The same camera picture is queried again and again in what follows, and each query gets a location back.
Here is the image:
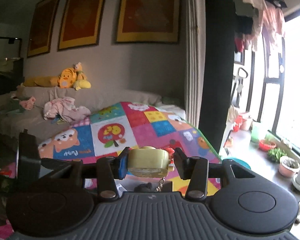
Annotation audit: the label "yellow round keychain toy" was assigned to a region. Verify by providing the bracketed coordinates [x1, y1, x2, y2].
[127, 146, 174, 178]

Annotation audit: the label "red doll keychain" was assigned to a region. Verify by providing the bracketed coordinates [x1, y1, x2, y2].
[163, 147, 175, 160]

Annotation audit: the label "colourful cartoon play mat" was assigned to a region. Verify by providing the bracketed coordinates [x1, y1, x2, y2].
[0, 101, 222, 240]

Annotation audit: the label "pink crumpled clothes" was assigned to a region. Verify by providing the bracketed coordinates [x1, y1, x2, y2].
[43, 96, 91, 123]

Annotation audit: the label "red basin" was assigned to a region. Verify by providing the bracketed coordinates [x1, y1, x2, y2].
[258, 139, 276, 152]

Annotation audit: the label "green potted plant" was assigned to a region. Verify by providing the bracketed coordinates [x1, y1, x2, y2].
[267, 148, 287, 163]

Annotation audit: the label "pink flower pot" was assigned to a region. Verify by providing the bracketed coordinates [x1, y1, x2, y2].
[278, 156, 300, 178]

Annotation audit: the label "yellow tiger plush toy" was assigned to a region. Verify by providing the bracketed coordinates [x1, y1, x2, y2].
[23, 62, 91, 90]

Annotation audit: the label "beige curtain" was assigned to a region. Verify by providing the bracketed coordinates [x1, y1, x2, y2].
[185, 0, 206, 127]

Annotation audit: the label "framed red picture left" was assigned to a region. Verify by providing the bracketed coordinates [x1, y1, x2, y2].
[27, 0, 60, 58]

